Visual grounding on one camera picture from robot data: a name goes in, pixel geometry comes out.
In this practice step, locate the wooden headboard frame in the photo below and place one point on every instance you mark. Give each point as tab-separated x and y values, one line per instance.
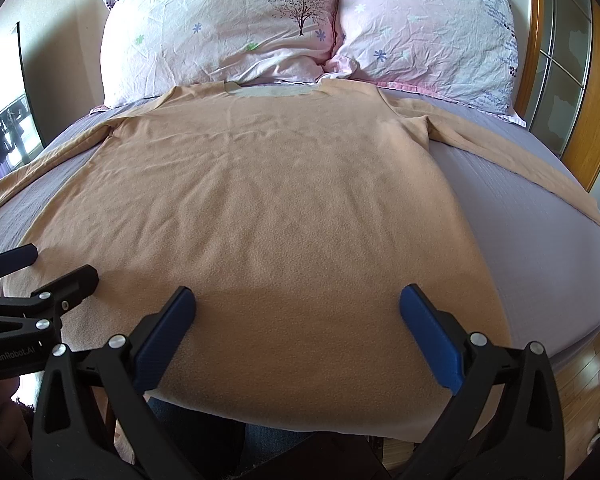
557	88

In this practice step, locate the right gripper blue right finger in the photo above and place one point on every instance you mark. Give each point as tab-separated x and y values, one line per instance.
504	419

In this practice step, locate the right floral pink pillow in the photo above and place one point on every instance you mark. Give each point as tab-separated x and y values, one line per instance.
462	51

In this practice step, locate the floral pink pillow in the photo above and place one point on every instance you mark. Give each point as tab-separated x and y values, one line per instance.
151	46
462	51

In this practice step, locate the left floral pink pillow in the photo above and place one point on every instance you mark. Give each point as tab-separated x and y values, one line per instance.
151	46

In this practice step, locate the beige long-sleeve shirt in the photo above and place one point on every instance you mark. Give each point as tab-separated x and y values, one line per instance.
296	221

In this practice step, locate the wall mirror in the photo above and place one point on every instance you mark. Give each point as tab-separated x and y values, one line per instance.
19	139

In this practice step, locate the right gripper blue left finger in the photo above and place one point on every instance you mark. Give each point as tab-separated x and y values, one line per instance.
92	420

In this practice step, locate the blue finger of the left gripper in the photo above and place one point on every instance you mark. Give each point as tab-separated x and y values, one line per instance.
17	259
65	293

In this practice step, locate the person's right hand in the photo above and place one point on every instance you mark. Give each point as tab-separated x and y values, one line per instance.
14	433

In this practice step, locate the lavender bed sheet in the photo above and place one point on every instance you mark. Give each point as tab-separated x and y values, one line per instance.
543	254

